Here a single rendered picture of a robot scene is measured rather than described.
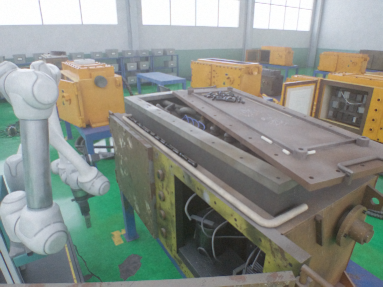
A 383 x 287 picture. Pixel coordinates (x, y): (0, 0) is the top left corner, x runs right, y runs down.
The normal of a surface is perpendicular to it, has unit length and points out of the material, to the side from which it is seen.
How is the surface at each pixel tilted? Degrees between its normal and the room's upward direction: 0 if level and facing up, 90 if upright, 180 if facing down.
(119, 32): 90
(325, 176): 0
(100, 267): 0
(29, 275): 0
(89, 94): 90
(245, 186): 90
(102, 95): 90
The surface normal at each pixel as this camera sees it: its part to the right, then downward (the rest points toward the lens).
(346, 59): -0.83, 0.22
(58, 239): 0.82, 0.32
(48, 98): 0.82, 0.04
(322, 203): 0.00, -0.92
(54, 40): 0.55, 0.33
